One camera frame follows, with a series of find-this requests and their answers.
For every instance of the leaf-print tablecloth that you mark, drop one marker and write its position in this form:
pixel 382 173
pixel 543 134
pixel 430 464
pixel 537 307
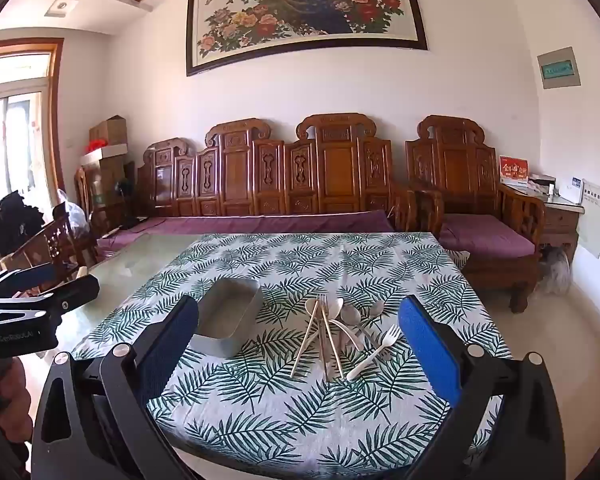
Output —
pixel 280 410

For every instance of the green wall sign panel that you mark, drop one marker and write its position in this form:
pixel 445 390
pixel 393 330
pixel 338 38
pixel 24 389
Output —
pixel 558 68

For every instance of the framed peacock flower painting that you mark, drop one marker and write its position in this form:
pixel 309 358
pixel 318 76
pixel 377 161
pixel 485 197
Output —
pixel 305 5

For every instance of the white plastic bag on floor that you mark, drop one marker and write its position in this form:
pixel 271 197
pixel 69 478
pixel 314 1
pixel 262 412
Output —
pixel 555 272

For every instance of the rectangular metal container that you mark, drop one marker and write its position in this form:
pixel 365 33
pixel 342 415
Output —
pixel 225 310

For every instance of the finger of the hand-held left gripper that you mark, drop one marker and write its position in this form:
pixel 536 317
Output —
pixel 30 276
pixel 77 292

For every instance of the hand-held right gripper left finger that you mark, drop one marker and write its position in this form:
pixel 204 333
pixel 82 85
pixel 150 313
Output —
pixel 172 340

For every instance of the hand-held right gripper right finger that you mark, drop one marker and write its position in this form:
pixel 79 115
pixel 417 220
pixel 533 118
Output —
pixel 427 350

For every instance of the long purple sofa cushion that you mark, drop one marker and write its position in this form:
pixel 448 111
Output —
pixel 260 222

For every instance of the wooden side table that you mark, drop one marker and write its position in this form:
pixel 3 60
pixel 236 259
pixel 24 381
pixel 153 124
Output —
pixel 560 220

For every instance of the person's left forearm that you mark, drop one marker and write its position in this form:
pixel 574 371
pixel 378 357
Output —
pixel 10 430

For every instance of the red desk calendar card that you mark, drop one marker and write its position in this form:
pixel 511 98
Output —
pixel 513 170

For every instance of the brown cardboard box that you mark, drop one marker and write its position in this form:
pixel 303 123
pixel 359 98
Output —
pixel 109 131

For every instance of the wood-framed balcony door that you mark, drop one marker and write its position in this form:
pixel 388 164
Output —
pixel 15 135

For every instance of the clear plastic bag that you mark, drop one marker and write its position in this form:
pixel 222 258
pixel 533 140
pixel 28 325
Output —
pixel 72 212

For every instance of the black standing fan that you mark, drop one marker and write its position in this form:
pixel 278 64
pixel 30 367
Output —
pixel 125 195

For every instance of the beige plastic spoon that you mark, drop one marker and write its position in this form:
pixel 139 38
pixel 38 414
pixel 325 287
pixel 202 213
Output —
pixel 312 306
pixel 336 306

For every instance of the carved wooden sofa bench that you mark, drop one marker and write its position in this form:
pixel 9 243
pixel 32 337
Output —
pixel 240 170

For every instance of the square purple armchair cushion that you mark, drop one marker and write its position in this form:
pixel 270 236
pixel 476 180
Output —
pixel 485 235

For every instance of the white wall panel box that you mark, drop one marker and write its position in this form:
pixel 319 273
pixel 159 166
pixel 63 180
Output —
pixel 592 220

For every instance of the stacked boxes with white lid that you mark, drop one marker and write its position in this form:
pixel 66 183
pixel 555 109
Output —
pixel 105 180

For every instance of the wooden dining chair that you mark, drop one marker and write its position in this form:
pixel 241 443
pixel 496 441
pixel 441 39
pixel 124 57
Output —
pixel 55 250

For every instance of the metal spoon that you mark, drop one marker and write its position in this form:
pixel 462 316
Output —
pixel 376 307
pixel 351 316

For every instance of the carved wooden armchair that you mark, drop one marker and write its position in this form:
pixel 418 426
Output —
pixel 450 165

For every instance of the beige plastic fork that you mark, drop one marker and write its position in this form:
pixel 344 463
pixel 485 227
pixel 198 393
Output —
pixel 375 355

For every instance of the tissue box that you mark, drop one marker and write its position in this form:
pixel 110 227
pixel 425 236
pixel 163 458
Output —
pixel 541 181

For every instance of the black clothes pile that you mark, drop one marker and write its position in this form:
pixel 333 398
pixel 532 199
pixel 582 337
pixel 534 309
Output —
pixel 10 222

